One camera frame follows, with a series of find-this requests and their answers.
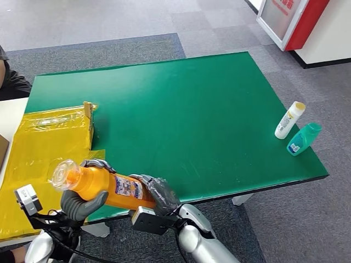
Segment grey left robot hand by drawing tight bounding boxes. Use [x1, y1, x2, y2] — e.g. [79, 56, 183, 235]
[60, 159, 118, 222]

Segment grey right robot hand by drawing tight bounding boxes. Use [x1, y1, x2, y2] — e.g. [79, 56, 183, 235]
[128, 174, 182, 218]

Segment orange bottle with clear cap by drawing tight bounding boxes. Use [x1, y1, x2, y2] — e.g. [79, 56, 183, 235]
[51, 159, 157, 211]

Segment white bottle with yellow cap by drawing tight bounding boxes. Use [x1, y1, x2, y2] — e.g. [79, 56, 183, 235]
[275, 101, 306, 140]

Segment translucent green bottle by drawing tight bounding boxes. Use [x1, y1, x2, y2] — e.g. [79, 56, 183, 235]
[286, 122, 322, 157]

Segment white table foot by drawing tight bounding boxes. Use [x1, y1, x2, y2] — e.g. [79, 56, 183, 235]
[232, 193, 254, 207]
[81, 222, 110, 239]

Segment yellow film wrapped box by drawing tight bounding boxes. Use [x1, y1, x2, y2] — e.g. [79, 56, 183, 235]
[0, 102, 106, 241]

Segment green table mat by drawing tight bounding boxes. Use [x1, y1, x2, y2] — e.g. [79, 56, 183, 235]
[24, 51, 329, 223]

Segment brown flat board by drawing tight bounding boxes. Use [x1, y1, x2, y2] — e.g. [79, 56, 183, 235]
[0, 134, 10, 172]

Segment white side table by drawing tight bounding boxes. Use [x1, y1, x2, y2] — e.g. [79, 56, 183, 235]
[0, 97, 29, 190]

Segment person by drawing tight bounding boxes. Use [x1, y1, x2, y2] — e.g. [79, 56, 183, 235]
[0, 45, 32, 101]

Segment red and white cabinet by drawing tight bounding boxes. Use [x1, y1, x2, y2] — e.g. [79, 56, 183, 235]
[256, 0, 331, 52]

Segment white counter with black base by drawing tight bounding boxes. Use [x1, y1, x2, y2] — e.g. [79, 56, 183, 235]
[289, 0, 351, 70]

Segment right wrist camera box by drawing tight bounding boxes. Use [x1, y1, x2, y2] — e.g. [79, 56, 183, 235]
[131, 205, 182, 236]

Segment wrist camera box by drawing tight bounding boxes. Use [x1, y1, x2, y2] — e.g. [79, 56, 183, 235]
[14, 184, 44, 217]
[131, 205, 182, 236]

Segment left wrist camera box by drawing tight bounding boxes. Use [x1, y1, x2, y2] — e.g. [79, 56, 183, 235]
[14, 184, 44, 217]

